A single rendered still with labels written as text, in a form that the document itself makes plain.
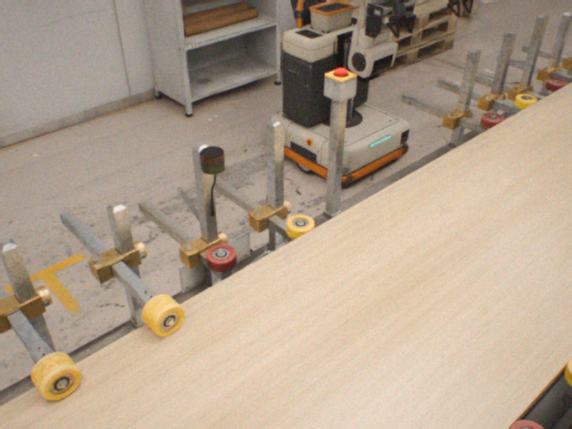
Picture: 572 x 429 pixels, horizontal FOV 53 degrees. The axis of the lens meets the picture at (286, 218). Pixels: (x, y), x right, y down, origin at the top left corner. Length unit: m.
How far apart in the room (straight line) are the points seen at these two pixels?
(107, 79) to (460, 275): 3.34
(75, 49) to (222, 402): 3.32
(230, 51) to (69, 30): 1.35
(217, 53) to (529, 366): 3.92
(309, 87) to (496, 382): 2.34
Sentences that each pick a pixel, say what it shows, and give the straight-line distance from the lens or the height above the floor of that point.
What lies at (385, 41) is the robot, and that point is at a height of 0.81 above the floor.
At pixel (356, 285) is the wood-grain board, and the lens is 1.45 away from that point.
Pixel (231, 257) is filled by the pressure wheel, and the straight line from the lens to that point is 1.51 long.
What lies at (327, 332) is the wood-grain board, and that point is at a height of 0.90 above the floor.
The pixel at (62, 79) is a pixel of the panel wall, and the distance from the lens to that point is 4.24.
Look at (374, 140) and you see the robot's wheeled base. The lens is 3.41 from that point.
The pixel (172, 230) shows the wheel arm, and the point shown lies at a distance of 1.70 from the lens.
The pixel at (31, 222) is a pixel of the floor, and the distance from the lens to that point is 3.42.
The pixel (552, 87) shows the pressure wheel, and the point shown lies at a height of 0.89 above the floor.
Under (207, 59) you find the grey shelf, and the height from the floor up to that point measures 0.18.
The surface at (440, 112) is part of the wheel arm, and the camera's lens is 2.44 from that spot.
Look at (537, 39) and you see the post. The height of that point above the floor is 1.04.
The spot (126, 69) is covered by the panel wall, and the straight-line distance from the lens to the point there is 4.44.
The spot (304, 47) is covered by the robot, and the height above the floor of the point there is 0.77.
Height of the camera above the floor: 1.88
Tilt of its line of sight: 36 degrees down
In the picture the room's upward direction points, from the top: straight up
